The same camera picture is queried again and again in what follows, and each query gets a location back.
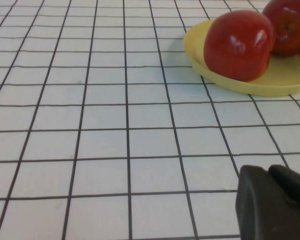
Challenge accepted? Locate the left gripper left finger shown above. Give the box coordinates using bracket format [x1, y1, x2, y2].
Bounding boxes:
[235, 164, 300, 240]

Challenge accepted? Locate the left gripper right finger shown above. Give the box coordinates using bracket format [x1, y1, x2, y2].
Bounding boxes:
[267, 164, 300, 216]

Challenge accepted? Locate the red apple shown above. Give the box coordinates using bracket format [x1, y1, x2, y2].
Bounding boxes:
[203, 9, 277, 82]
[261, 0, 300, 57]

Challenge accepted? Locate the yellow plastic plate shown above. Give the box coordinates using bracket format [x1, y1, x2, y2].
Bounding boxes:
[183, 19, 300, 98]

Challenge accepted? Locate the white grid tablecloth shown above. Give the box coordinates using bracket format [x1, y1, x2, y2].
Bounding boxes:
[0, 0, 300, 240]

